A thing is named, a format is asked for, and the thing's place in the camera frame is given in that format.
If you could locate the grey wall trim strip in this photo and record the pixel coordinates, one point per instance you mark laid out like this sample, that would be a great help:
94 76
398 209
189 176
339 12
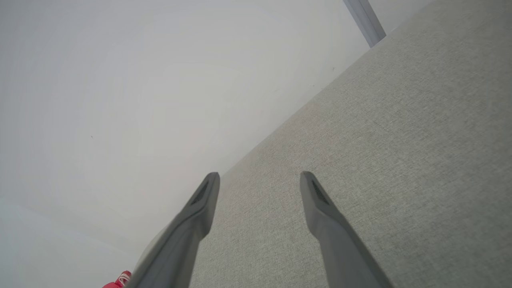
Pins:
366 20

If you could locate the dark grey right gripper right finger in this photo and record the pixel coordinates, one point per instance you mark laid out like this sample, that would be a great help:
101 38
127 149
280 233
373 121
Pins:
340 248

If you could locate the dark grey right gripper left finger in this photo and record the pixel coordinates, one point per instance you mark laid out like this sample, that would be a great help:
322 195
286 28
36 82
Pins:
176 244

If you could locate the red and white shorts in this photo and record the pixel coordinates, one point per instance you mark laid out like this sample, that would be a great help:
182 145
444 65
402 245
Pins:
118 280

